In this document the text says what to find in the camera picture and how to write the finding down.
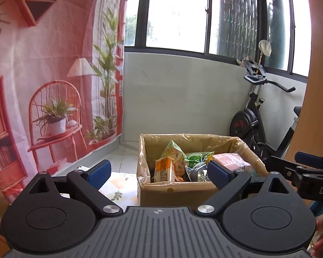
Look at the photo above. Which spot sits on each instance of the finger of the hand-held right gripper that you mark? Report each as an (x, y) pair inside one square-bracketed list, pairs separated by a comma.
[(285, 169), (309, 160)]

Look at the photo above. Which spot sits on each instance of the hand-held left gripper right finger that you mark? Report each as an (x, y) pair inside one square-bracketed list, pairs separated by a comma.
[(218, 175)]

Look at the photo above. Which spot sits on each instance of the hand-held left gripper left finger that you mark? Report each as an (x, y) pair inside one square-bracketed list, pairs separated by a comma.
[(99, 173)]

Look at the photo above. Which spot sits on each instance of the dark shiny snack packet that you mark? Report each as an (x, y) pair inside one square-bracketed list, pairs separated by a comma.
[(195, 174)]

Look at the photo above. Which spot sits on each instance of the brown cardboard box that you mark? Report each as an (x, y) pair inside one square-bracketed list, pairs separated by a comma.
[(177, 193)]

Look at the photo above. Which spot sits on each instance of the orange drink carton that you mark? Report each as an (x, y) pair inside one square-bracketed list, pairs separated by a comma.
[(164, 170)]

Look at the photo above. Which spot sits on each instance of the person's right hand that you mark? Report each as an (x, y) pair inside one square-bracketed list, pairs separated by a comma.
[(318, 247)]

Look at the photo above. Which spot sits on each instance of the red snack packet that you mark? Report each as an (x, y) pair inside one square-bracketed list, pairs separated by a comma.
[(231, 161)]

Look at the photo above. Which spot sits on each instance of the green orange snack packet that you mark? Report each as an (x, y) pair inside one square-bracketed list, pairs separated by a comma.
[(173, 153)]

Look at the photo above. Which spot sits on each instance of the black exercise bike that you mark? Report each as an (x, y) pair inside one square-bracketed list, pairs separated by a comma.
[(243, 121)]

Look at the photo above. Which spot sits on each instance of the wooden panel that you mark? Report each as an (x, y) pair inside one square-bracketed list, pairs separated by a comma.
[(317, 86)]

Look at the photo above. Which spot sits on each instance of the small white cloth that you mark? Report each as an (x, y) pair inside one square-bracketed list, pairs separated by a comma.
[(265, 47)]

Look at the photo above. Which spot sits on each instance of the black framed window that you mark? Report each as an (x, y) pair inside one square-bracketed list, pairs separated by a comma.
[(177, 10)]

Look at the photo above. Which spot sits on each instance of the printed pink wall backdrop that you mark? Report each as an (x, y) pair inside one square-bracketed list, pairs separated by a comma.
[(56, 59)]

